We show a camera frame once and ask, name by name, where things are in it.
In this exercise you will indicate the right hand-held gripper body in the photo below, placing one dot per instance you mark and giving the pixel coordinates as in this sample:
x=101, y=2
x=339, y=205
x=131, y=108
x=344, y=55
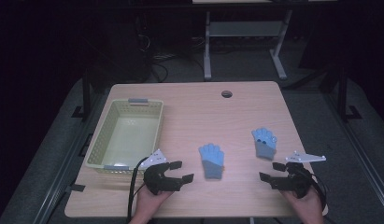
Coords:
x=297, y=183

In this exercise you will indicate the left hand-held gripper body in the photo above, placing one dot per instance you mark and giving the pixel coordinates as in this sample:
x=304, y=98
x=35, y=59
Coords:
x=158, y=182

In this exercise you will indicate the blue and grey knit glove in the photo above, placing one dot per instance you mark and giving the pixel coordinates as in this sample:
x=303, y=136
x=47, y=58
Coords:
x=265, y=146
x=212, y=158

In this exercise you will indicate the pale green perforated plastic basket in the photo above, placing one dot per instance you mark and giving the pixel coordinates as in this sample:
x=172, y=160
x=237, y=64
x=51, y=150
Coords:
x=130, y=137

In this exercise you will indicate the person's left hand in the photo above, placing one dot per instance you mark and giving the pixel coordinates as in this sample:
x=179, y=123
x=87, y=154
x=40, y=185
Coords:
x=149, y=203

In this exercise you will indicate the person's right hand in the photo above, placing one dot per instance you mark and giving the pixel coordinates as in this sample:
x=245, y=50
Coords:
x=308, y=205

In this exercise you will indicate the black metal stand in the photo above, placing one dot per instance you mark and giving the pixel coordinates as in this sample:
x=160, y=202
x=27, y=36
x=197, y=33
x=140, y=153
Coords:
x=86, y=93
x=344, y=93

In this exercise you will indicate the aluminium floor rail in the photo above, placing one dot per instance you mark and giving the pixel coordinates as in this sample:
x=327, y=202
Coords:
x=68, y=158
x=358, y=149

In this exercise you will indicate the black table edge bracket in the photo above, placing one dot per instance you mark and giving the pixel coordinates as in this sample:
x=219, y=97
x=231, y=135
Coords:
x=77, y=187

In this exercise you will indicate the white metal frame table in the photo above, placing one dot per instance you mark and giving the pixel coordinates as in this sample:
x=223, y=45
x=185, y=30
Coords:
x=245, y=28

